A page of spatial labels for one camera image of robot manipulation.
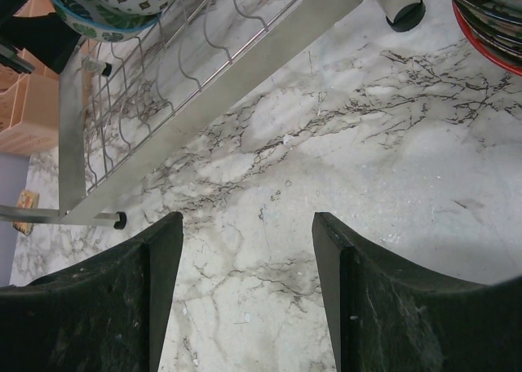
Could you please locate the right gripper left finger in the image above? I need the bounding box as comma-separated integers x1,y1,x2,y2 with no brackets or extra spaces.
1,212,184,371

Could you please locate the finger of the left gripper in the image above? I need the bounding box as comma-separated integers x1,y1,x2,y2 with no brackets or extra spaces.
1,13,81,74

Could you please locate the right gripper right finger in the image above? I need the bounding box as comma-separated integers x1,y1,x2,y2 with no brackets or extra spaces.
312,212,521,371

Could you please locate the steel two-tier dish rack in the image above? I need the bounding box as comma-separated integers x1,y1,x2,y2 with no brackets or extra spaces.
1,0,426,229

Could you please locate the green patterned small bowl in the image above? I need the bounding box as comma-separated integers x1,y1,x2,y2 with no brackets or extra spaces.
50,0,160,42

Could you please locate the dark red patterned bowl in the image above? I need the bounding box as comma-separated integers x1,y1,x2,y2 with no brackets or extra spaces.
454,0,521,24

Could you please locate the orange plastic file organizer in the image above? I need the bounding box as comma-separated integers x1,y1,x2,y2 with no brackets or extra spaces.
1,0,59,156

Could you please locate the orange snack packet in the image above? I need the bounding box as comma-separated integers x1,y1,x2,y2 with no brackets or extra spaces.
11,189,43,237

